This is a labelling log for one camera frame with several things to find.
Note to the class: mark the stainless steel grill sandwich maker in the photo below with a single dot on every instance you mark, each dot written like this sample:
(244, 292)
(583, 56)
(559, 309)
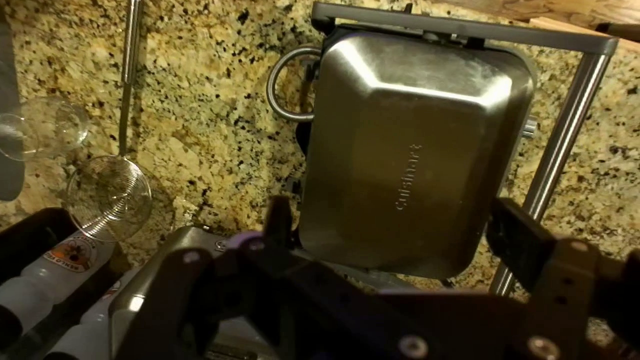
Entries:
(415, 150)

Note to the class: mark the sandwich maker steel lid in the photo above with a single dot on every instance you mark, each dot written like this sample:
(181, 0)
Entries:
(415, 150)

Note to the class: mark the sandwich maker silver knob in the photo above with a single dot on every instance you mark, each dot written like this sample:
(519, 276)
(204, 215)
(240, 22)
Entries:
(530, 127)

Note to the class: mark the wooden cutting board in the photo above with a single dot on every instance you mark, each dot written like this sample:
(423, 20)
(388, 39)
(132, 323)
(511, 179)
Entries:
(560, 27)

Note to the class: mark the dark grey object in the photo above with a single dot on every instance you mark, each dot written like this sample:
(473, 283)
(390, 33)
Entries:
(9, 100)

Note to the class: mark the clear drinking glass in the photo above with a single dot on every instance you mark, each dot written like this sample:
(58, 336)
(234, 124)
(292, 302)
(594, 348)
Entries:
(55, 125)

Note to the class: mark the white plastic bottle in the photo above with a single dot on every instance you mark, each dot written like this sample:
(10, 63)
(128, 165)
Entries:
(85, 340)
(55, 270)

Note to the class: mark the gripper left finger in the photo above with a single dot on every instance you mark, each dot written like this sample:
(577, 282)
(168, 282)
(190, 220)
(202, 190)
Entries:
(200, 300)

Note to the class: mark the black bottle tray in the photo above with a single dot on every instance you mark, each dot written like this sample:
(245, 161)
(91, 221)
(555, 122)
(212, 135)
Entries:
(30, 235)

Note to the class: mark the metal mesh skimmer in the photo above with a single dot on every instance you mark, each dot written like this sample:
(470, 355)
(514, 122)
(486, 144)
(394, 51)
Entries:
(107, 197)

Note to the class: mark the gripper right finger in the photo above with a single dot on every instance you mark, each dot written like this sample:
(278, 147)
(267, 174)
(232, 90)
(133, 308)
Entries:
(565, 280)

